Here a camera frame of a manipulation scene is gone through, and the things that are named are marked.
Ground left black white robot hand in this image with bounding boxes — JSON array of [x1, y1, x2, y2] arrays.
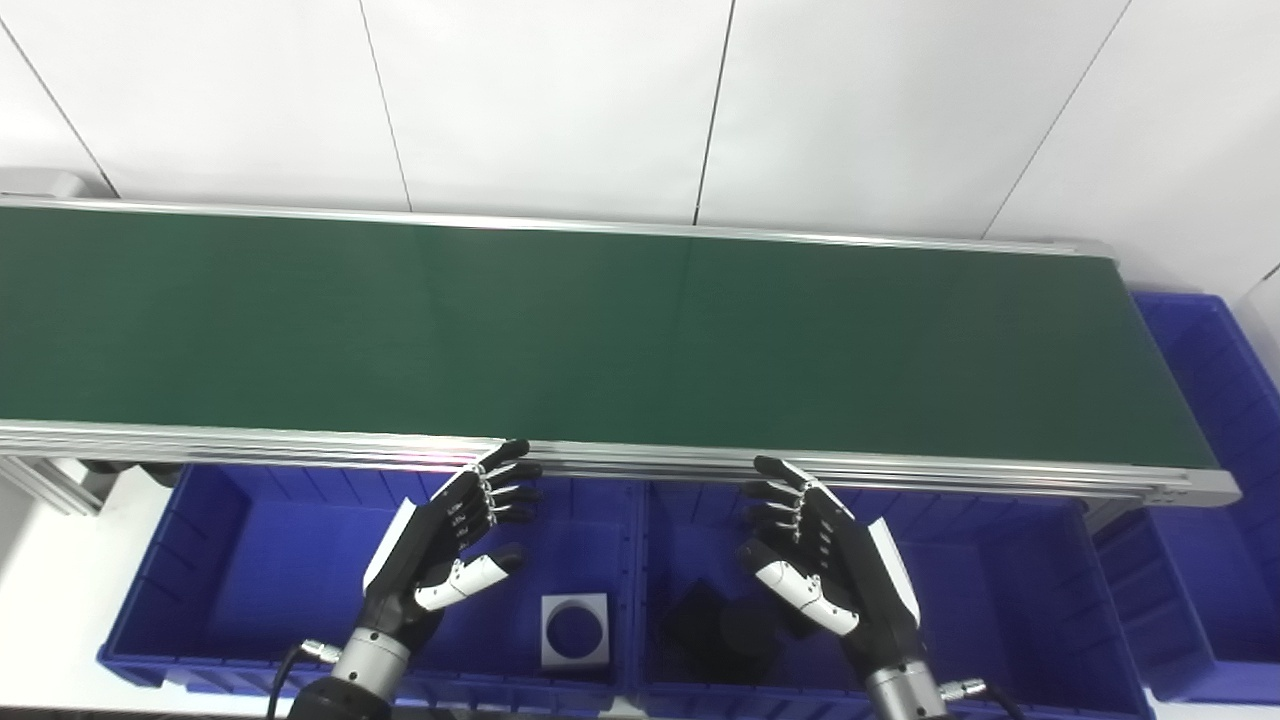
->
[[362, 438, 544, 651]]

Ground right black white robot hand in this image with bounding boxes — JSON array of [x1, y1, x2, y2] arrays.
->
[[738, 455, 923, 681]]

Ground white square part with hole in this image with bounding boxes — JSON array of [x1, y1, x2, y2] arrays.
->
[[541, 593, 611, 669]]

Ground blue bin with black parts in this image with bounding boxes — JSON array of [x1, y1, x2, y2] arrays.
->
[[630, 480, 1156, 720]]

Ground black square part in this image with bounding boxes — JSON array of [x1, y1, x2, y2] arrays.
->
[[662, 580, 741, 683]]

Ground blue bin with white parts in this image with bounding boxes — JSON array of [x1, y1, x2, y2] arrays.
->
[[97, 462, 641, 713]]

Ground green conveyor belt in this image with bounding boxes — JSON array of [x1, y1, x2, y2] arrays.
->
[[0, 207, 1219, 471], [0, 195, 1243, 509]]

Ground empty blue bin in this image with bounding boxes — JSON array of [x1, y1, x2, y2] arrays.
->
[[1095, 292, 1280, 704]]

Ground aluminium conveyor leg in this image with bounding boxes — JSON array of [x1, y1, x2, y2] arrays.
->
[[0, 455, 106, 517]]

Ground grey conveyor end housing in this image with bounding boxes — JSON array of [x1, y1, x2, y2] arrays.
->
[[0, 168, 89, 198]]

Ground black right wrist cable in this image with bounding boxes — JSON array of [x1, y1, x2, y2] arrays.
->
[[935, 678, 1026, 720]]

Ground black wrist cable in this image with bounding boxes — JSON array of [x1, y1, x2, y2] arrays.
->
[[935, 678, 1026, 720], [265, 640, 343, 720]]

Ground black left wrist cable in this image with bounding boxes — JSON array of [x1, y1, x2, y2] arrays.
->
[[265, 640, 343, 720]]

